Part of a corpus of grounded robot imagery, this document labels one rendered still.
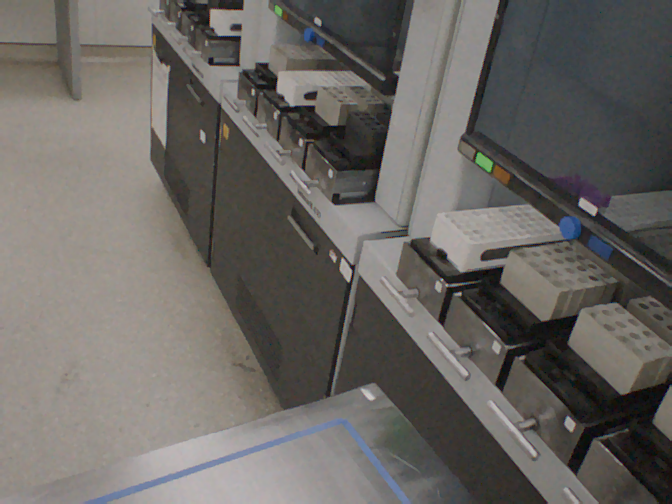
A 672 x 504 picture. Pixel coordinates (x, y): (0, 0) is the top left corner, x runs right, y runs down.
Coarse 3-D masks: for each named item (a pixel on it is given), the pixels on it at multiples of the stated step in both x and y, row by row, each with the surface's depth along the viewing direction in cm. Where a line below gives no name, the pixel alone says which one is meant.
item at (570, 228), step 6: (570, 216) 91; (564, 222) 91; (570, 222) 90; (576, 222) 90; (564, 228) 91; (570, 228) 90; (576, 228) 90; (564, 234) 91; (570, 234) 90; (576, 234) 90
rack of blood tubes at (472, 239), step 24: (456, 216) 116; (480, 216) 116; (504, 216) 118; (528, 216) 120; (432, 240) 116; (456, 240) 110; (480, 240) 109; (504, 240) 110; (528, 240) 113; (552, 240) 115; (456, 264) 111; (480, 264) 111; (504, 264) 113
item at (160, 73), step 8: (160, 56) 253; (160, 64) 255; (160, 72) 256; (168, 72) 245; (160, 80) 257; (168, 80) 247; (160, 88) 258; (152, 96) 271; (160, 96) 260; (152, 104) 272; (160, 104) 261; (152, 112) 274; (160, 112) 263; (152, 120) 276; (160, 120) 264; (160, 128) 265; (160, 136) 267
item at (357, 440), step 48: (240, 432) 74; (288, 432) 75; (336, 432) 76; (384, 432) 77; (96, 480) 66; (144, 480) 67; (192, 480) 68; (240, 480) 68; (288, 480) 69; (336, 480) 70; (384, 480) 71; (432, 480) 72
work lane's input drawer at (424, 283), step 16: (416, 240) 116; (416, 256) 114; (432, 256) 112; (400, 272) 119; (416, 272) 115; (432, 272) 110; (448, 272) 109; (464, 272) 109; (480, 272) 110; (496, 272) 112; (416, 288) 115; (432, 288) 111; (448, 288) 108; (464, 288) 109; (400, 304) 112; (432, 304) 111; (448, 304) 110
